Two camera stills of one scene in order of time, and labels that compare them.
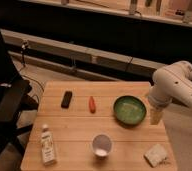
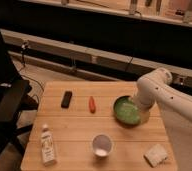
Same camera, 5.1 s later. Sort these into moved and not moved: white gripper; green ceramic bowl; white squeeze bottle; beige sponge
Moved: white gripper
Not moved: white squeeze bottle; beige sponge; green ceramic bowl
